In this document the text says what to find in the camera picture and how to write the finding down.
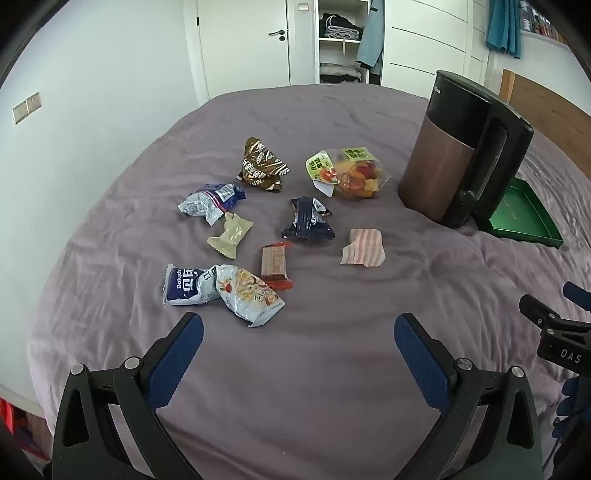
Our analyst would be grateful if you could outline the brown patterned snack packet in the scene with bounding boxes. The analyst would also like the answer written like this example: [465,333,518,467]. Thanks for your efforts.
[238,137,291,193]

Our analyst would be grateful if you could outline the pale yellow snack packet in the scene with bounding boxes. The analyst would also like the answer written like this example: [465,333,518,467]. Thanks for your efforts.
[206,212,254,259]

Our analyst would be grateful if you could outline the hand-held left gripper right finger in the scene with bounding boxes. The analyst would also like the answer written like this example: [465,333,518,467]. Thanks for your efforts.
[393,312,543,480]

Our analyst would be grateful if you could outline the brown and black electric kettle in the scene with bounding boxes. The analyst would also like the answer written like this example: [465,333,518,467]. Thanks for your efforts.
[398,70,535,230]

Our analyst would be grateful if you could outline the red object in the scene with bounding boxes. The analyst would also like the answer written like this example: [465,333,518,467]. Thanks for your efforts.
[0,396,49,462]

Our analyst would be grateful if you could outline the brown wafer bar red ends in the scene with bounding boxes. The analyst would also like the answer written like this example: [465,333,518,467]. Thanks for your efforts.
[260,242,295,290]

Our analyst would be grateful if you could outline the teal curtain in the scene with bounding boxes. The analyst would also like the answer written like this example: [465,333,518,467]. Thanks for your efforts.
[486,0,523,60]

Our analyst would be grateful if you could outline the white snack packet with rings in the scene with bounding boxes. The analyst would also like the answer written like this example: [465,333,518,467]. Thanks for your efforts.
[215,264,286,328]

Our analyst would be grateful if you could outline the clear bag of fruit candies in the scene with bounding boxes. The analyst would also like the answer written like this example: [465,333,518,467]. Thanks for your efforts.
[305,147,391,200]

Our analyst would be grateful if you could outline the dark navy snack packet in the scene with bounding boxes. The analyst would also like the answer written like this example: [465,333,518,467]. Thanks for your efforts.
[281,196,336,242]

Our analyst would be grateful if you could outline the blue white lettered snack packet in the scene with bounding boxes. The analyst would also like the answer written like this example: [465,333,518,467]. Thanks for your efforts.
[163,263,221,307]

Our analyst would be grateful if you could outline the row of books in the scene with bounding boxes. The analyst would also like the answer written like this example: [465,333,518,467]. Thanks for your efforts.
[519,0,571,46]

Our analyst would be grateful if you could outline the person's right hand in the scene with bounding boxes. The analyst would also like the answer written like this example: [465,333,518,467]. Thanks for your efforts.
[551,371,591,441]

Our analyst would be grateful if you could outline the green tray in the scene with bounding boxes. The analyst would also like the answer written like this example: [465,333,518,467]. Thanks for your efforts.
[475,178,565,249]

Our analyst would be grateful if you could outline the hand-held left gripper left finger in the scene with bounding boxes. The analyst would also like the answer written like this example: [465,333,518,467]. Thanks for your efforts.
[52,312,206,480]

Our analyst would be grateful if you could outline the gold wall light switch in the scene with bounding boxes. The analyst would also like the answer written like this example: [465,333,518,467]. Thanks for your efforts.
[12,92,42,125]

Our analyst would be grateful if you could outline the folded black and grey clothes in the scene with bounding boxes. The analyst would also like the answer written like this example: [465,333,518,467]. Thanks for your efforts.
[321,13,363,40]

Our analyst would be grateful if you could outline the pink striped snack packet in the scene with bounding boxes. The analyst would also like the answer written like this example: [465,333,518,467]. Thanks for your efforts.
[340,228,387,268]

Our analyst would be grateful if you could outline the blue and white crinkled packet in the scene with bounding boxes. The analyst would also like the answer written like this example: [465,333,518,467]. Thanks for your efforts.
[178,183,247,227]

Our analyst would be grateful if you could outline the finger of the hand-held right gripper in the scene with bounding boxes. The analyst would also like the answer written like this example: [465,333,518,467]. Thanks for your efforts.
[519,294,591,337]
[562,282,591,315]

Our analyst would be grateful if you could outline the hanging light blue jacket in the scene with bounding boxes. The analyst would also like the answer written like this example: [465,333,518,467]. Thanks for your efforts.
[355,0,385,71]

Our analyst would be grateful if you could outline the white wardrobe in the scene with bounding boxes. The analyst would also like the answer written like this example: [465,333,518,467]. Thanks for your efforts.
[315,0,491,89]

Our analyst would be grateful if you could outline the wooden headboard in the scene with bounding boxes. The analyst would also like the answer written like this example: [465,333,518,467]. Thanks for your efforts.
[500,68,591,145]

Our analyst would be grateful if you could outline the white door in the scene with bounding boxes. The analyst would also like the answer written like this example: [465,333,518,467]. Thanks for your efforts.
[196,0,293,108]

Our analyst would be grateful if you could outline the folded dark and white clothes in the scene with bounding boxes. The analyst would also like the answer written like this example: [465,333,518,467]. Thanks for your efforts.
[319,62,362,85]

